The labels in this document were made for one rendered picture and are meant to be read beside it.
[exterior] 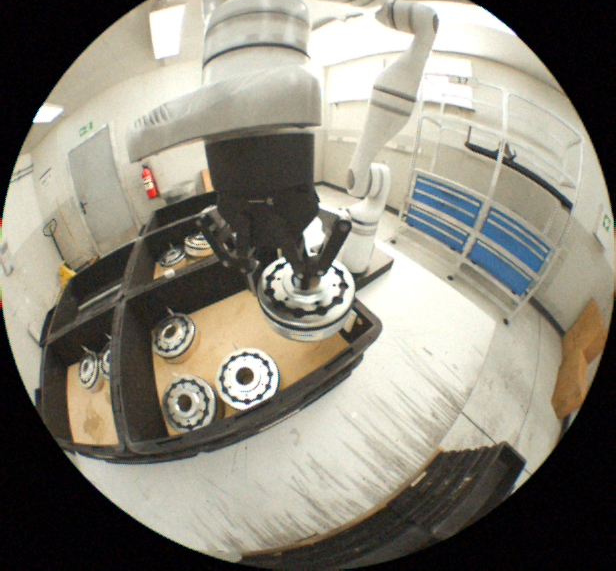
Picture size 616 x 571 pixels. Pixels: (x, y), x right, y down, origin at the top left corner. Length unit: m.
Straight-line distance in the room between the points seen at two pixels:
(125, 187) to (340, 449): 3.64
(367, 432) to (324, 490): 0.16
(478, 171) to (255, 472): 2.97
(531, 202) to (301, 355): 2.79
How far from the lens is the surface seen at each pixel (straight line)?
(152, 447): 0.28
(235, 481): 0.49
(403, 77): 0.40
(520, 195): 2.79
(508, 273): 2.09
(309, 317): 0.16
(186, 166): 3.40
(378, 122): 0.40
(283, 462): 0.45
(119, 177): 3.56
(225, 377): 0.31
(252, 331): 0.37
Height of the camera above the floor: 1.14
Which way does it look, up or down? 40 degrees down
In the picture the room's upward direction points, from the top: straight up
